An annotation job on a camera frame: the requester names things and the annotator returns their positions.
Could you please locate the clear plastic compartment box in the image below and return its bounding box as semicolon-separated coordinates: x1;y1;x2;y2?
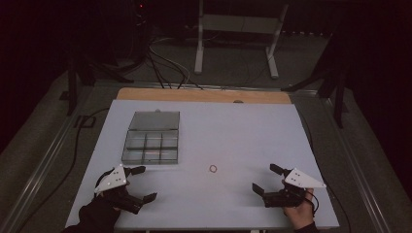
120;109;181;166

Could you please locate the black floor cable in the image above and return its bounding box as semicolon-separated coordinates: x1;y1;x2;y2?
14;107;111;233

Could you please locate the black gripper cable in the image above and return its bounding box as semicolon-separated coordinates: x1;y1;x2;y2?
303;189;321;218

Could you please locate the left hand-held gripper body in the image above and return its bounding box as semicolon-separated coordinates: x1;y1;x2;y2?
94;164;144;215

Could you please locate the bundle of floor cables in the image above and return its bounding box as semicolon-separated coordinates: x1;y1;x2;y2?
142;35;205;91

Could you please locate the white table board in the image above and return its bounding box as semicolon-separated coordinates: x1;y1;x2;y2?
64;98;340;231

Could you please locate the person's left hand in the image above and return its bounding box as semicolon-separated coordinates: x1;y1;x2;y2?
79;191;122;229

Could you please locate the black tripod stand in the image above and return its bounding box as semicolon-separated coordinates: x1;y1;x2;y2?
280;28;354;130
58;54;134;117

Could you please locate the metal floor rail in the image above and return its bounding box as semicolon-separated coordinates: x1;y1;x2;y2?
320;96;393;233
0;93;86;233

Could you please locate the person's right hand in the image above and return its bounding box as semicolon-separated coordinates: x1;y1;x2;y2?
282;188;316;231

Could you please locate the white metal stand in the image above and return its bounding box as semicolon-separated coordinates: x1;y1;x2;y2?
193;0;290;81

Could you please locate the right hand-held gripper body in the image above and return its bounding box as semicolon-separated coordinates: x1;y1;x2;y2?
261;167;327;209

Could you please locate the wooden table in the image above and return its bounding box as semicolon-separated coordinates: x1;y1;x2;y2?
116;86;292;105

